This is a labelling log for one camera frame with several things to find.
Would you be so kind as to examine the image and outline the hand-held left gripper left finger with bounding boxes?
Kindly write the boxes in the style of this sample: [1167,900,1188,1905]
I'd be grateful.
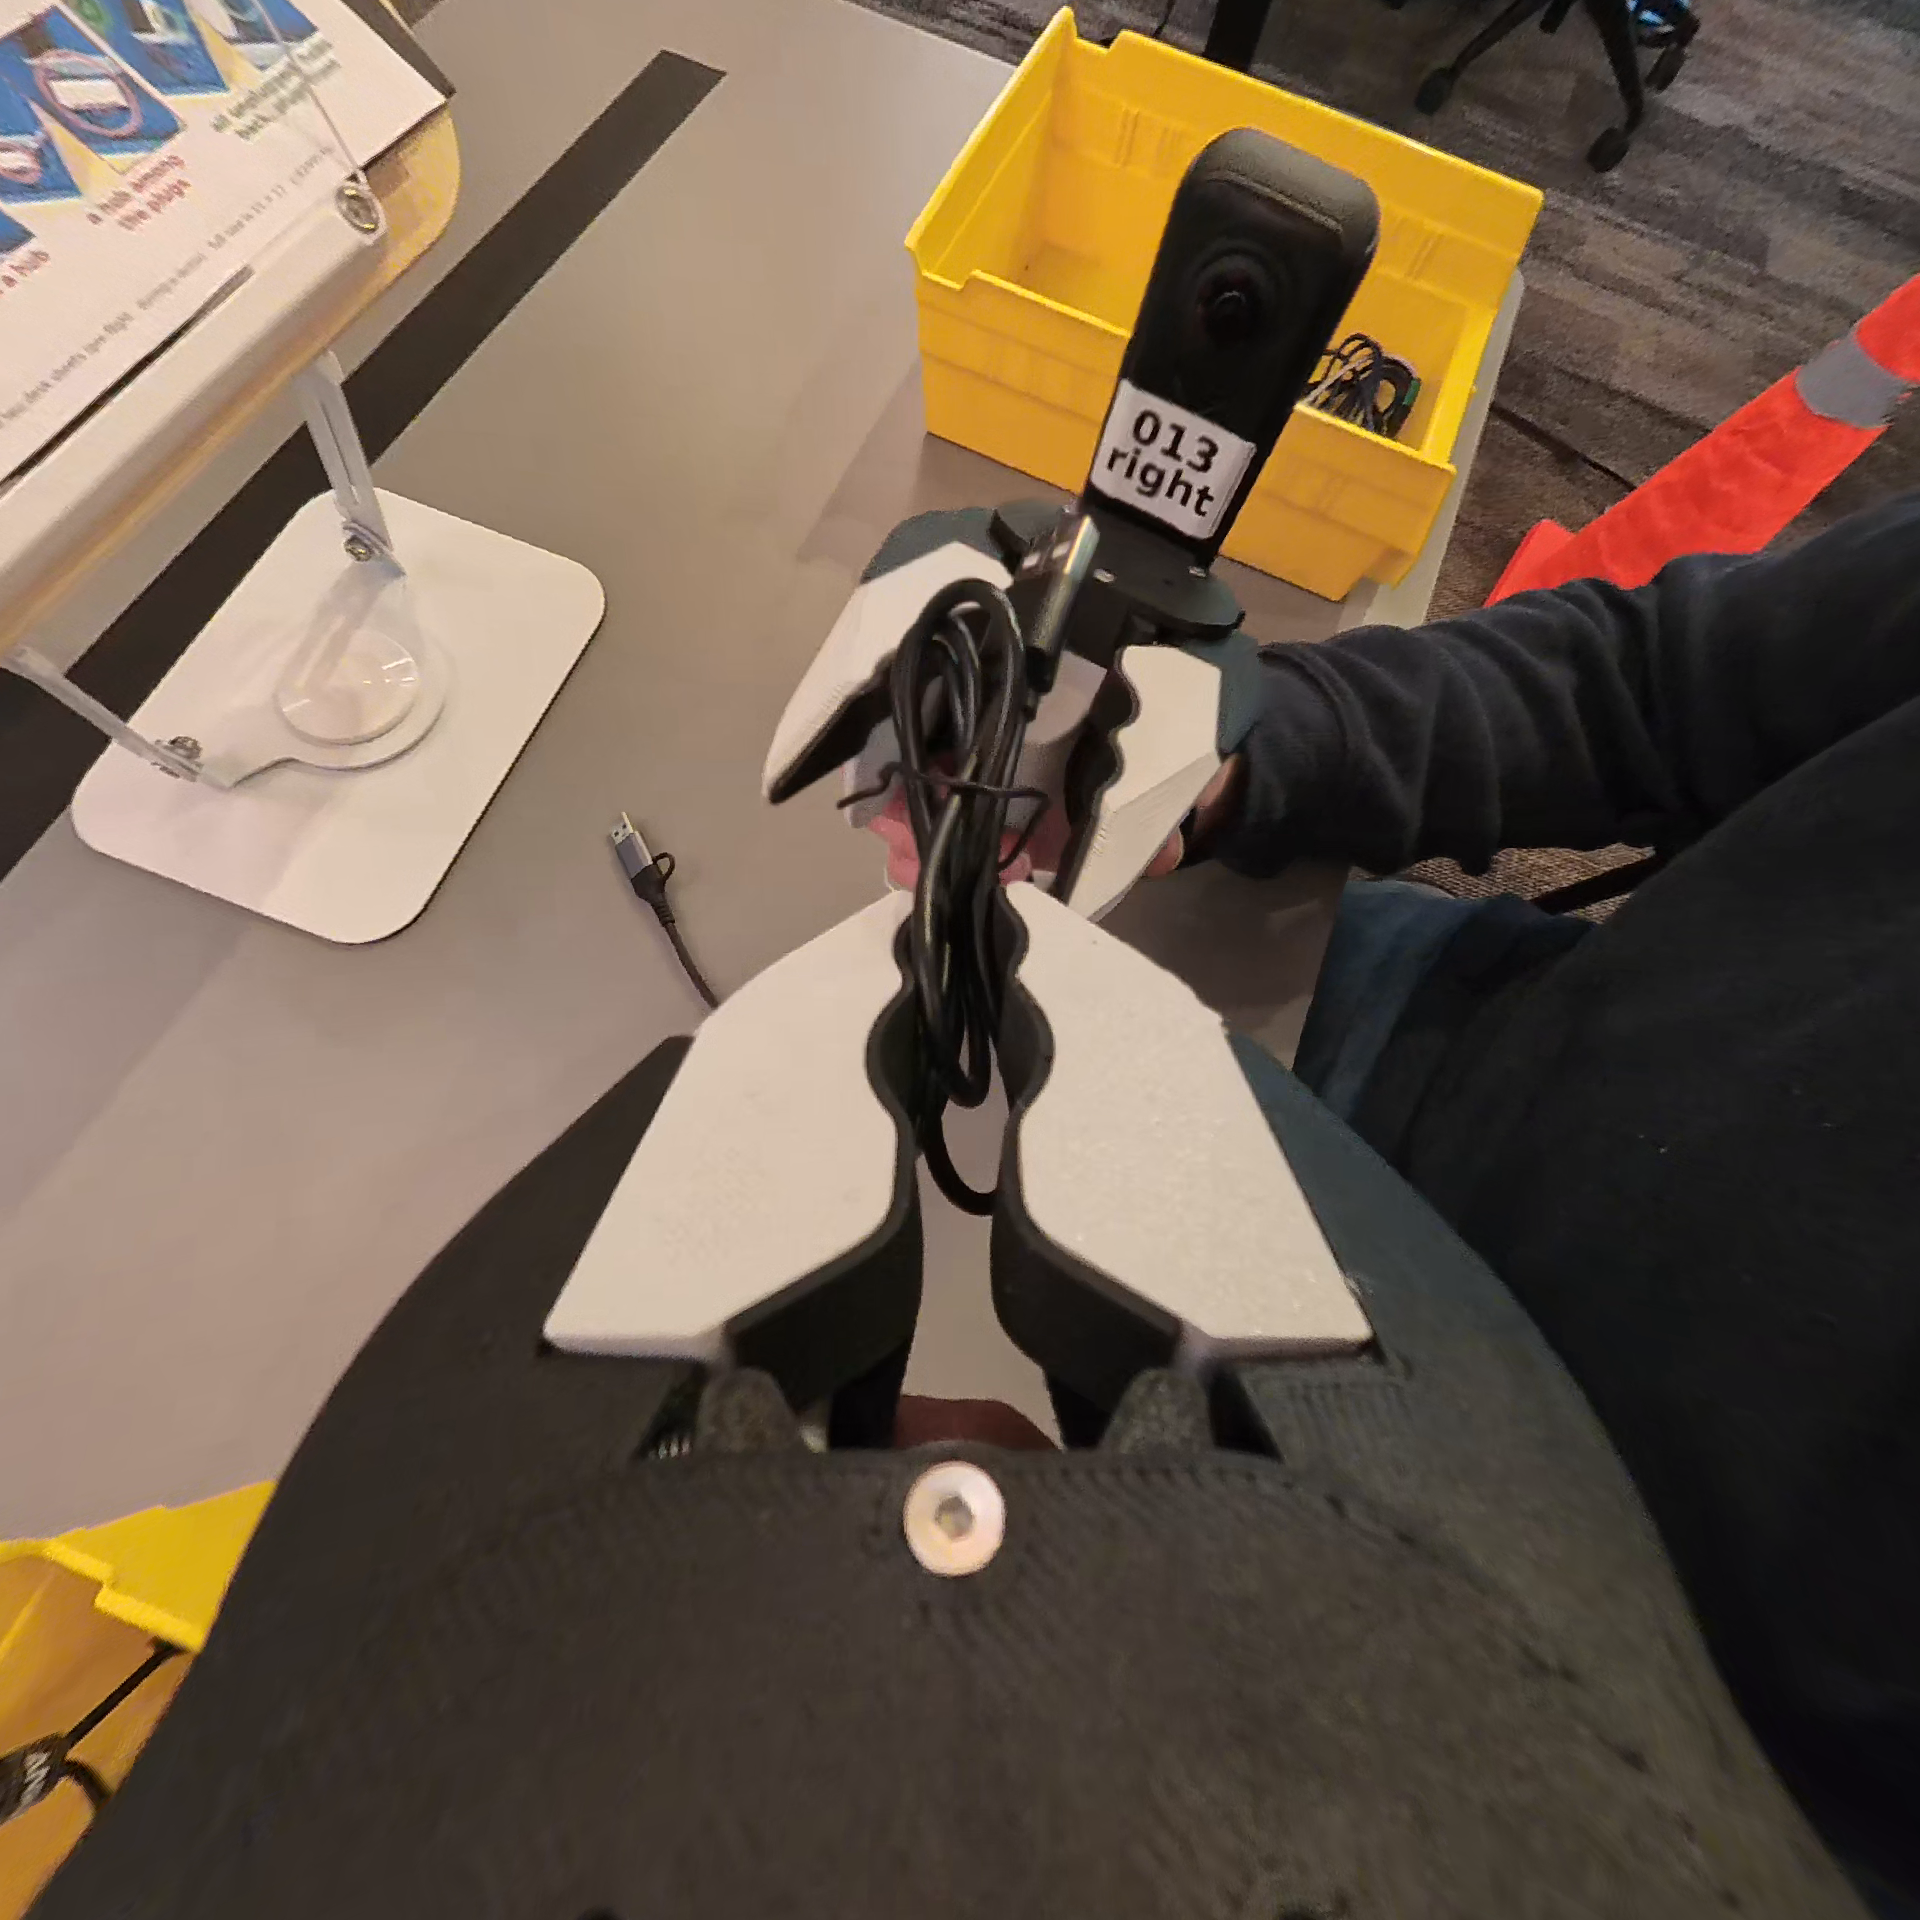
[543,892,922,1443]

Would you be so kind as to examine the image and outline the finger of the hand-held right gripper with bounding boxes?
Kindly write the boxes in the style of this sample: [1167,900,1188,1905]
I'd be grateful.
[1035,644,1251,923]
[762,545,1041,835]

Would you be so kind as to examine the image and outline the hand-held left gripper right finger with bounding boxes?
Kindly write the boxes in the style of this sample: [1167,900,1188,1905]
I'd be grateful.
[990,883,1373,1443]

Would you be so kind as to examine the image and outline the black usb cable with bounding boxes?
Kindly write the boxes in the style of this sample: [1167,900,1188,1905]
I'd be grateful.
[884,509,1105,1216]

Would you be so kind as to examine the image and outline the person's right forearm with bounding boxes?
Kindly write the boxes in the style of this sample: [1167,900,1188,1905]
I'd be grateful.
[1201,497,1920,888]

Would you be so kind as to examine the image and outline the grey usb hub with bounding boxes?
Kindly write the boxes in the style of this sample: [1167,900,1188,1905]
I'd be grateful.
[605,809,725,1010]

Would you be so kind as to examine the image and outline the person's right hand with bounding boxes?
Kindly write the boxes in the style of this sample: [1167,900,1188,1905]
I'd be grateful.
[882,796,1055,898]

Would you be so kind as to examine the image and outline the yellow plastic bin with divider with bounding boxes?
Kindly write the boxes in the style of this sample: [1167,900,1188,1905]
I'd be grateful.
[905,5,1547,607]

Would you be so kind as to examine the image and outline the person's blue jeans leg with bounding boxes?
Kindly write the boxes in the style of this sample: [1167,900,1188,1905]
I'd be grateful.
[1293,883,1599,1144]

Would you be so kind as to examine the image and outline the black office chair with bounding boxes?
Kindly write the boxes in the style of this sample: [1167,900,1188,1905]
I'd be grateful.
[1410,0,1706,173]

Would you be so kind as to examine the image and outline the white document stand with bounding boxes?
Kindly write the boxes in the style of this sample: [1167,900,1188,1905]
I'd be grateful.
[0,89,605,946]

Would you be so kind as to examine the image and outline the orange traffic cone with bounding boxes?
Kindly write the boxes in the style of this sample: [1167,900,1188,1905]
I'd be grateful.
[1485,277,1920,608]

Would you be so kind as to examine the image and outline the person's dark jacket torso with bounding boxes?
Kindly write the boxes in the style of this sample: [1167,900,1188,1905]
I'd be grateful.
[1342,697,1920,1920]

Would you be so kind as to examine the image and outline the printed instruction sheet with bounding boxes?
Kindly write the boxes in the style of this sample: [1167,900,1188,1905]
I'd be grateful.
[0,0,453,482]

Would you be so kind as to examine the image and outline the black cable bundle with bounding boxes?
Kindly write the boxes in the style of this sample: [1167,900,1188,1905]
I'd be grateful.
[1305,333,1426,442]

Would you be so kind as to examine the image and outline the thin black tied cable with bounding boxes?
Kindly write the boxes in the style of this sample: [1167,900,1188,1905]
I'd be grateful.
[0,1641,182,1824]

